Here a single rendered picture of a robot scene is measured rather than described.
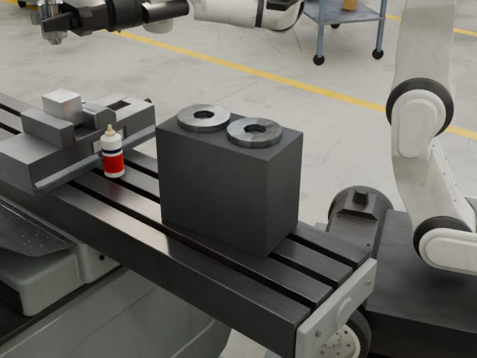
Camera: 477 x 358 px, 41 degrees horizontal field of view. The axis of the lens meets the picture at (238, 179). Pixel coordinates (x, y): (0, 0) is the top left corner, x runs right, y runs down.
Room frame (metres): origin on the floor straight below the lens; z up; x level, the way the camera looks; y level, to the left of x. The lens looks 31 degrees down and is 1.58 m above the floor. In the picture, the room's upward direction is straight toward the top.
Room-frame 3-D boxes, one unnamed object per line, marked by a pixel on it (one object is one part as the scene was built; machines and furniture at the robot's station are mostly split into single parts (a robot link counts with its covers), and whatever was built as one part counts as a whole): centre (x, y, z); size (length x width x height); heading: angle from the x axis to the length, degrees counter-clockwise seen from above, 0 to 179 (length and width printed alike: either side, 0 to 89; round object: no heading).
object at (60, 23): (1.15, 0.33, 1.23); 0.06 x 0.02 x 0.03; 127
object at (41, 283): (1.18, 0.35, 0.79); 0.50 x 0.35 x 0.12; 141
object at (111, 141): (1.12, 0.25, 0.99); 0.04 x 0.04 x 0.11
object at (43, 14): (1.18, 0.35, 1.23); 0.05 x 0.05 x 0.06
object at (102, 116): (1.23, 0.32, 1.02); 0.12 x 0.06 x 0.04; 53
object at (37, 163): (1.21, 0.34, 0.99); 0.35 x 0.15 x 0.11; 143
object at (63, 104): (1.18, 0.36, 1.05); 0.06 x 0.05 x 0.06; 53
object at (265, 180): (0.95, 0.02, 1.03); 0.22 x 0.12 x 0.20; 58
